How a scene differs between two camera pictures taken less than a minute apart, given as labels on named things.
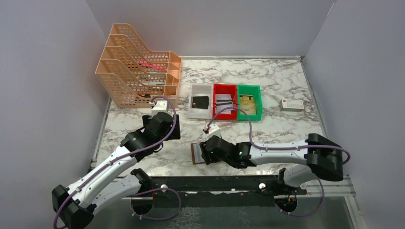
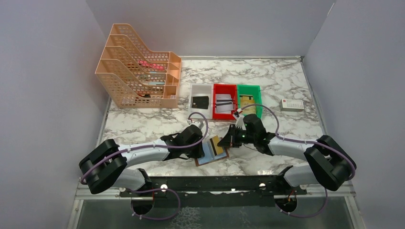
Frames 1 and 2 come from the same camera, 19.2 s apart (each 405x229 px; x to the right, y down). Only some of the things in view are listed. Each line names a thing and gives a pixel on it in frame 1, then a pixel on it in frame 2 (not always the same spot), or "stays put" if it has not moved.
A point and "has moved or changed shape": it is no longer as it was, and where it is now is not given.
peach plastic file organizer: (133, 76) stays put
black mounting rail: (214, 191) stays put
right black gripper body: (205, 153) → (232, 137)
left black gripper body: (176, 127) → (198, 148)
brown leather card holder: (196, 150) has moved or changed shape
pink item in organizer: (143, 63) stays put
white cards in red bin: (222, 101) stays put
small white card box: (291, 105) stays put
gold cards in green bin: (247, 105) stays put
